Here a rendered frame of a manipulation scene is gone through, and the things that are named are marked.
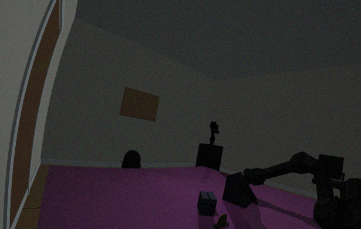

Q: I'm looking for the dark green rectangular frame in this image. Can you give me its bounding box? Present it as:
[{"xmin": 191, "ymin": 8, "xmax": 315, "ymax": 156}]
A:
[{"xmin": 213, "ymin": 222, "xmax": 229, "ymax": 229}]

